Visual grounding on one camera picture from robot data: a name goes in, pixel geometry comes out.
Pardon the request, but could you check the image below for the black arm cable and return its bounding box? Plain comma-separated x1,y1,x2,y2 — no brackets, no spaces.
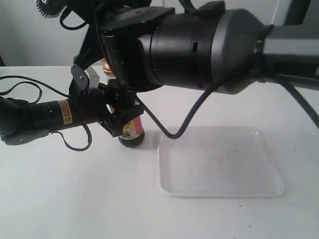
59,0,319,140
0,76,92,151

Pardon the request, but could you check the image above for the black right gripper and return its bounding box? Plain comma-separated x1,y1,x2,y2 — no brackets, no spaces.
73,6,174,92

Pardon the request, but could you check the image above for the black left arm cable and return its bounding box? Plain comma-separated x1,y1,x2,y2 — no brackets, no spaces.
0,76,92,151

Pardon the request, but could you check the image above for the white plastic tray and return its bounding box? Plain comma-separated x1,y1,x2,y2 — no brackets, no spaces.
158,126,286,198

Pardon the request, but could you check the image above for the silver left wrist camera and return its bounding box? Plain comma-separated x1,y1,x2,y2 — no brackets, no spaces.
71,64,100,91

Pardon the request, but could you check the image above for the dark soy sauce bottle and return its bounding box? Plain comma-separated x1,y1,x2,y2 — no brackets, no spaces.
101,59,145,148

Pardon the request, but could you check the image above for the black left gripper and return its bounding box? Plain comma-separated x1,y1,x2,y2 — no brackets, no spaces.
68,83,144,137

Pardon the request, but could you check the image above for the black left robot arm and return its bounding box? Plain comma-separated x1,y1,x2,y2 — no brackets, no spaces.
0,83,144,146

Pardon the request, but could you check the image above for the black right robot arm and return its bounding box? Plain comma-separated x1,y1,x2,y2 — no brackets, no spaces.
68,0,319,94

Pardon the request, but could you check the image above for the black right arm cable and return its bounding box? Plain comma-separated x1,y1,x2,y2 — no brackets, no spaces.
59,0,319,140

